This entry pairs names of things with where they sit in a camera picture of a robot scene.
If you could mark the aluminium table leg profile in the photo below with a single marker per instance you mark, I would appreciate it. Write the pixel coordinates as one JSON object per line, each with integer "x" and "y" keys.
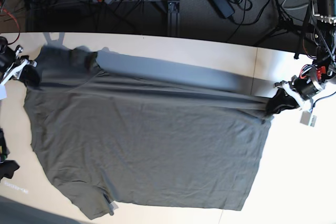
{"x": 173, "y": 18}

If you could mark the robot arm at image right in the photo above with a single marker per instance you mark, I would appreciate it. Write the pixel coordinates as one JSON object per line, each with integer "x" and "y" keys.
{"x": 317, "y": 41}

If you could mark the black cloth pile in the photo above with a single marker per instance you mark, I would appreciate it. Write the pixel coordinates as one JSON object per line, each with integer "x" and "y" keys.
{"x": 7, "y": 167}

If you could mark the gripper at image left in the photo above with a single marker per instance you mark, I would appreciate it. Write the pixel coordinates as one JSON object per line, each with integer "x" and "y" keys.
{"x": 17, "y": 67}

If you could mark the white camera box, right gripper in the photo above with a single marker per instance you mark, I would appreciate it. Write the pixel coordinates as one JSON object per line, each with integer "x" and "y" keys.
{"x": 3, "y": 93}

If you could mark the black tripod stand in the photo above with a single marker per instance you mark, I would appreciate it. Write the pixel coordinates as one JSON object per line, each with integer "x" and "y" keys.
{"x": 283, "y": 26}

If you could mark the grey-green T-shirt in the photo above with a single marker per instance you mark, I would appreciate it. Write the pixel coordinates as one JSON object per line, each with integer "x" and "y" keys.
{"x": 102, "y": 137}

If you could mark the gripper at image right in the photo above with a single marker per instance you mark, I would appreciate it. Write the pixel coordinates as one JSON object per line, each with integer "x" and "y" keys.
{"x": 297, "y": 92}

